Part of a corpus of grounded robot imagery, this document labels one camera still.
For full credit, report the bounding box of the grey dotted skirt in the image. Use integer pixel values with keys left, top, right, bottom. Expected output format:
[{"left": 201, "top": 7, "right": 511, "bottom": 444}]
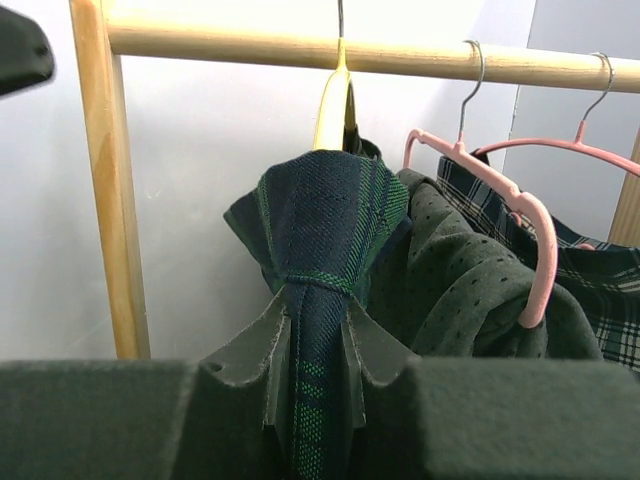
[{"left": 367, "top": 170, "right": 602, "bottom": 361}]

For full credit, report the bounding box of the navy beige plaid skirt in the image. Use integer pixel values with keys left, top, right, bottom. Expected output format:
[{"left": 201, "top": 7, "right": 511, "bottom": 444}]
[{"left": 437, "top": 156, "right": 639, "bottom": 371}]

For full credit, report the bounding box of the pink hanger with grey skirt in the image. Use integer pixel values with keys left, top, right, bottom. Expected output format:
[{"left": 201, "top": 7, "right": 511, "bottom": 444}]
[{"left": 402, "top": 39, "right": 560, "bottom": 329}]

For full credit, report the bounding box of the pink hanger with plaid skirt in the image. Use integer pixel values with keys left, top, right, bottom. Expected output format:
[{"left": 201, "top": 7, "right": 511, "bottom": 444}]
[{"left": 472, "top": 52, "right": 640, "bottom": 251}]

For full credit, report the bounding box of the green plaid skirt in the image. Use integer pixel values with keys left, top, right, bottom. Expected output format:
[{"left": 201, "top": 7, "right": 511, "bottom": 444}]
[{"left": 224, "top": 133, "right": 410, "bottom": 479}]

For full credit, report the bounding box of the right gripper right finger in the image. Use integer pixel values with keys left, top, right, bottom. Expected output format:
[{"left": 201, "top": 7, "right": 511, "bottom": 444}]
[{"left": 341, "top": 300, "right": 419, "bottom": 430}]

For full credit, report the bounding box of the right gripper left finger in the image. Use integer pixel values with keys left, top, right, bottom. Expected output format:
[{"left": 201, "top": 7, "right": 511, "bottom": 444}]
[{"left": 204, "top": 291, "right": 291, "bottom": 430}]

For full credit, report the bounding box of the yellow hanger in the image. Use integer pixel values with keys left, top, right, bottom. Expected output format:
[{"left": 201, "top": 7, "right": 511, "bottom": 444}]
[{"left": 312, "top": 0, "right": 357, "bottom": 150}]

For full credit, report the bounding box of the wooden clothes rack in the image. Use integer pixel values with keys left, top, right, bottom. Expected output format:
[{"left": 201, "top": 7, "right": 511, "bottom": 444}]
[{"left": 68, "top": 0, "right": 640, "bottom": 360}]

